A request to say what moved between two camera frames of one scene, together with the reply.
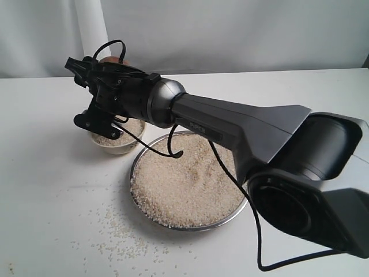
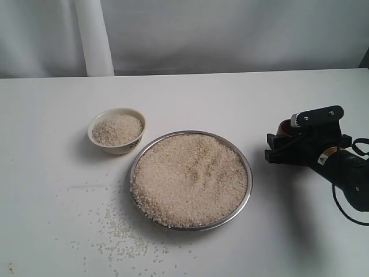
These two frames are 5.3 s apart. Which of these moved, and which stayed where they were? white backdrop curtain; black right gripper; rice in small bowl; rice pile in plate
Moved: black right gripper
Stayed: white backdrop curtain; rice in small bowl; rice pile in plate
